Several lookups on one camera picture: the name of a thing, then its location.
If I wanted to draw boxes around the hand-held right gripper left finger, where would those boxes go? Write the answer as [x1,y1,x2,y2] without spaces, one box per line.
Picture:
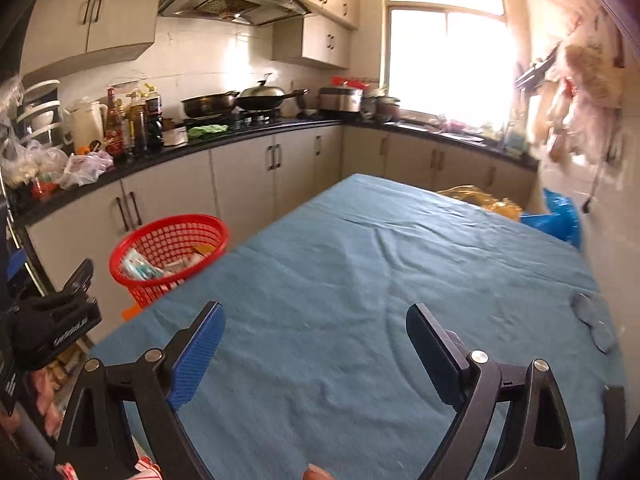
[54,301,227,480]

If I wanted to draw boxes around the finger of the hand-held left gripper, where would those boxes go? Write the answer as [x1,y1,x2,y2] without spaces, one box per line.
[60,258,96,297]
[6,247,28,288]

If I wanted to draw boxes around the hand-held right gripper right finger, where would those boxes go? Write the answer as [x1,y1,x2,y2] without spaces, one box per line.
[405,302,581,480]

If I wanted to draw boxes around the red plastic mesh basket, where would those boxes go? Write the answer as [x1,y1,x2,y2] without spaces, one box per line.
[109,214,231,309]

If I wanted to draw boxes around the person's left hand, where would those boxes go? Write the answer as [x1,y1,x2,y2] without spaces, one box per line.
[12,292,91,372]

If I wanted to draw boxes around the pink packets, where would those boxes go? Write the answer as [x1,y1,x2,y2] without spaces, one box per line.
[27,347,83,438]

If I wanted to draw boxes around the blue table cloth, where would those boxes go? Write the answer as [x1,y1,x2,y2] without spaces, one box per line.
[90,174,628,480]

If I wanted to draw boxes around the pink and white plastic bag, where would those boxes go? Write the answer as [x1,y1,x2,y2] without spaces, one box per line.
[60,150,115,188]

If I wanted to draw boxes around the red and white wrapper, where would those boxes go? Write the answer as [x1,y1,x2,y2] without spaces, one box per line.
[57,455,161,480]

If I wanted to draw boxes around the white kettle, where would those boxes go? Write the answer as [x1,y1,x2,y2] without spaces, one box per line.
[65,97,108,153]

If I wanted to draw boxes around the white dish rack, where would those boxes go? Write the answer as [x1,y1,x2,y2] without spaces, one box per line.
[15,79,63,148]

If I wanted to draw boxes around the purple framed glasses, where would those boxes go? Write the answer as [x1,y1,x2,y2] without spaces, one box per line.
[571,292,617,354]

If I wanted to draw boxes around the row of condiment bottles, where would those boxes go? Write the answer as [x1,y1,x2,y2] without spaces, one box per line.
[102,82,166,158]

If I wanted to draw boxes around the yellow plastic bag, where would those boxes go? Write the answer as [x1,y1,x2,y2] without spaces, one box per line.
[436,185,523,222]

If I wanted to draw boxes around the beige base cabinets black countertop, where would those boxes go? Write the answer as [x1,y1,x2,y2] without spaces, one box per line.
[15,117,541,306]

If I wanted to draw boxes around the blue plastic bag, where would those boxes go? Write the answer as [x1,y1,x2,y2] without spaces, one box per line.
[520,187,583,248]

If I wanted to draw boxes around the green cloth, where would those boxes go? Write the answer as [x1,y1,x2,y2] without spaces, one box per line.
[187,122,228,138]

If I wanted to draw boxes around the black phone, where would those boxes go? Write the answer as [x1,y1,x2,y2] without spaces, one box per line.
[602,385,627,480]

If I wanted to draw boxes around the dark frying pan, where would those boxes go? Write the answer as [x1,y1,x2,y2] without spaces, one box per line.
[181,91,240,118]

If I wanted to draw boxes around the gas stove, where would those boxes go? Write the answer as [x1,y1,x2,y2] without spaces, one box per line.
[182,110,301,128]

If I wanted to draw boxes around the stacked cooking pots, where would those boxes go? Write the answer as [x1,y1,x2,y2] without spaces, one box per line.
[361,89,402,121]

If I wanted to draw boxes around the black wok with lid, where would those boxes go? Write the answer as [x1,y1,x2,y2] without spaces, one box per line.
[235,74,311,113]

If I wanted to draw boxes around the beige upper cabinets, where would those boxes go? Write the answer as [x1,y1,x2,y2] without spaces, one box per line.
[20,0,361,78]

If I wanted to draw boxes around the silver rice cooker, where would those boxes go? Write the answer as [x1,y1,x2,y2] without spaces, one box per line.
[318,86,363,113]

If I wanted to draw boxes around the kitchen window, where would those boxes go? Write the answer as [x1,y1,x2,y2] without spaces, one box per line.
[380,0,521,118]

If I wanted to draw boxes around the hanging plastic bags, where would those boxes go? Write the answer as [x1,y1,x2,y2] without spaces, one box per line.
[530,35,623,163]

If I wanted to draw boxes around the black cable with plug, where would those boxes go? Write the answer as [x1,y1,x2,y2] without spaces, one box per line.
[581,160,603,213]

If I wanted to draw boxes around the black wall rack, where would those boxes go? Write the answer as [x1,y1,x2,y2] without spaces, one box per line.
[515,50,558,91]

